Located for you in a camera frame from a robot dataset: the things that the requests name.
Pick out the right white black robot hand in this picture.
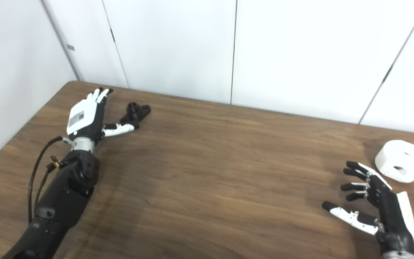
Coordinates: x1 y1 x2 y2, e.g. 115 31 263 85
322 161 414 258

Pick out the round white cylinder piece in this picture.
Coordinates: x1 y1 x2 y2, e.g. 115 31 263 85
374 140 414 183

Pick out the black flanged holder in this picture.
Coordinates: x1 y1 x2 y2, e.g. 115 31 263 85
120 102 151 127

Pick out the thin cable with yellow connector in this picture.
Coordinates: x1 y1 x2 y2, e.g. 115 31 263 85
34 156 65 213

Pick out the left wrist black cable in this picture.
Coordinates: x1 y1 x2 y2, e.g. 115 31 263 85
28 136 75 223

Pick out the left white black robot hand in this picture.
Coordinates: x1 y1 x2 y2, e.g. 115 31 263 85
66 87 140 141

